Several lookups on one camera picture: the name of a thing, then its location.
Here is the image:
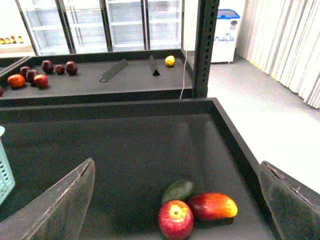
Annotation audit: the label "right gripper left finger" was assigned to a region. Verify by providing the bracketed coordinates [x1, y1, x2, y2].
[0, 158, 96, 240]

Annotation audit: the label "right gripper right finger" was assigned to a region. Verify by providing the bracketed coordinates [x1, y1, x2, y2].
[258, 161, 320, 240]

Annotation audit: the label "light teal plastic basket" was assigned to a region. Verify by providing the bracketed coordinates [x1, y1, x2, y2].
[0, 141, 16, 205]

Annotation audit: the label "red yellow apple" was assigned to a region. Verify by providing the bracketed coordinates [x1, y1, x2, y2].
[158, 200, 194, 240]

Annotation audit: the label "red apple near orange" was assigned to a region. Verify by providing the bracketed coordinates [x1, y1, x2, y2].
[33, 74, 49, 89]

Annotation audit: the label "dark red apple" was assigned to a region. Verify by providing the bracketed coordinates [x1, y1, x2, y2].
[26, 69, 39, 86]
[20, 66, 32, 78]
[41, 60, 55, 74]
[65, 61, 78, 76]

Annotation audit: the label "dark red apple right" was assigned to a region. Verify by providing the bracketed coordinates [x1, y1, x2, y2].
[65, 61, 78, 76]

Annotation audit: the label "dark red apple back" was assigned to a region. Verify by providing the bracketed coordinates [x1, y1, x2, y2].
[41, 60, 55, 74]

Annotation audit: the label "dark red apple middle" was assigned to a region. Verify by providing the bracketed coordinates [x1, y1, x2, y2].
[20, 66, 32, 78]

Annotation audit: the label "red orange mango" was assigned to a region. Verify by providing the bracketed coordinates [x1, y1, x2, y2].
[186, 192, 238, 221]

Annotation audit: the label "near black display tray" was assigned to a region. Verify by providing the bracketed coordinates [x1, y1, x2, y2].
[0, 98, 280, 240]

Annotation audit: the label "black display tray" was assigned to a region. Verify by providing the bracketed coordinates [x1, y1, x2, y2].
[0, 98, 280, 240]
[0, 49, 193, 107]

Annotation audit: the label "green avocado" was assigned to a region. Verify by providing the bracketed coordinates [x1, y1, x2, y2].
[161, 178, 195, 205]

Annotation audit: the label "orange round fruit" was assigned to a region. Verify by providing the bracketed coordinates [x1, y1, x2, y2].
[7, 74, 26, 88]

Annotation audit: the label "small dark red fruit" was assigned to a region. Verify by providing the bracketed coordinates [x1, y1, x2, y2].
[55, 64, 65, 75]

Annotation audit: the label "far black display tray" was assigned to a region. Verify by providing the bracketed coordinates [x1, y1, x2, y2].
[0, 49, 193, 107]

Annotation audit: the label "flat black divider plate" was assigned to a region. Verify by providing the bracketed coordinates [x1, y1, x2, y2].
[99, 58, 128, 83]

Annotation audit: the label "triangular black divider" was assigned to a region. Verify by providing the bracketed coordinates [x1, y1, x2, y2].
[149, 54, 160, 77]

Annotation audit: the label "white vertical blinds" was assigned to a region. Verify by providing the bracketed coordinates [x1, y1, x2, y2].
[236, 0, 320, 109]

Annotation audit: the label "jars on shelf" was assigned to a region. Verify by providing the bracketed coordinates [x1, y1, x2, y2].
[0, 35, 24, 45]

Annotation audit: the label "glass door display fridge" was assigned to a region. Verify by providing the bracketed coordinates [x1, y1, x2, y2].
[16, 0, 183, 56]

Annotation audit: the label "yellow lemon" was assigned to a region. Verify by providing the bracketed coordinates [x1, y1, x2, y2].
[165, 55, 175, 68]

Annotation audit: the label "white blue chest freezer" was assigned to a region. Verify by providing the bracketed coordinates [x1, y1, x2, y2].
[211, 9, 241, 63]

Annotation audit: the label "pink thin cable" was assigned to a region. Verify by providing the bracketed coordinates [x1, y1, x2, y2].
[179, 49, 188, 100]

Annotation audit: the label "black perforated shelf post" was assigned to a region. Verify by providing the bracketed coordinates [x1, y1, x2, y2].
[192, 0, 220, 98]

